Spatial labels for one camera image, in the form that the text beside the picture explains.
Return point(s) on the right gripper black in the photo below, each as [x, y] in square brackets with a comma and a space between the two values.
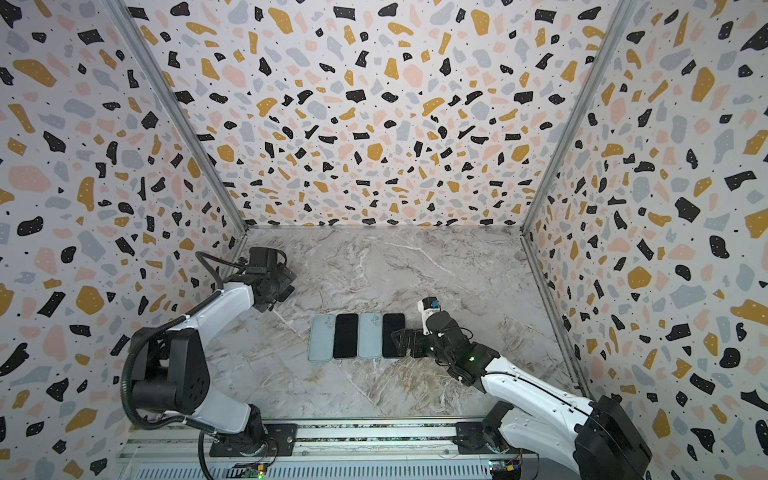
[420, 342]

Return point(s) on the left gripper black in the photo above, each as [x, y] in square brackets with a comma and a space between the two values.
[282, 276]

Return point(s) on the black phone blue back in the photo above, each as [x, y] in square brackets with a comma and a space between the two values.
[345, 343]

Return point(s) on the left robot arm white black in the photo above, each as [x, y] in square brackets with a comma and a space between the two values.
[165, 378]

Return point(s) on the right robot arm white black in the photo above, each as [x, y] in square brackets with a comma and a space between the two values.
[596, 439]

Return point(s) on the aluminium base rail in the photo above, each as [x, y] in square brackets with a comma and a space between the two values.
[178, 453]

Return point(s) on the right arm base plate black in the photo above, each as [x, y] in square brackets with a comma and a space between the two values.
[478, 438]

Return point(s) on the white ribbed cable tray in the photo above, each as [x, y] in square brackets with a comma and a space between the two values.
[427, 469]

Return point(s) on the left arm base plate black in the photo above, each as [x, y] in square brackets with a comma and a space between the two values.
[274, 440]

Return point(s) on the left corner aluminium post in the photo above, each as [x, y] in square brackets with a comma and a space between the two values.
[122, 19]

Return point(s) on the corner aluminium post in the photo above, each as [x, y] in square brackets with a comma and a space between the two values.
[122, 19]
[616, 26]

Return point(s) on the right corner aluminium post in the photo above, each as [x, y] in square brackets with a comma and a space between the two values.
[616, 26]

